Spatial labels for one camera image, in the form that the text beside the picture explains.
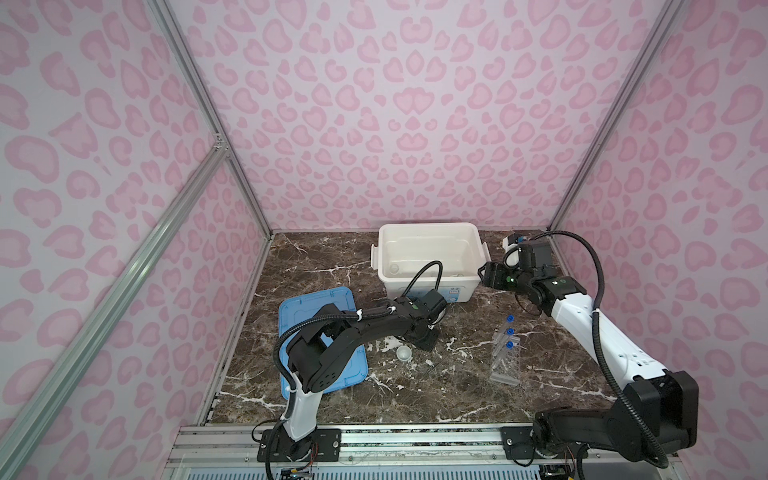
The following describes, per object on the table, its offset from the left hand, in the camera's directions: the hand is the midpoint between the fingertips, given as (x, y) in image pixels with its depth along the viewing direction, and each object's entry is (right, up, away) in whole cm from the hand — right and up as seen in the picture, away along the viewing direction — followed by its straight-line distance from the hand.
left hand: (432, 339), depth 90 cm
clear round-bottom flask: (-11, +20, +9) cm, 25 cm away
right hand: (+16, +21, -7) cm, 27 cm away
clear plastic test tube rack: (+21, -5, -2) cm, 22 cm away
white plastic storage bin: (-8, +28, +15) cm, 33 cm away
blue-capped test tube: (+26, +4, +8) cm, 28 cm away
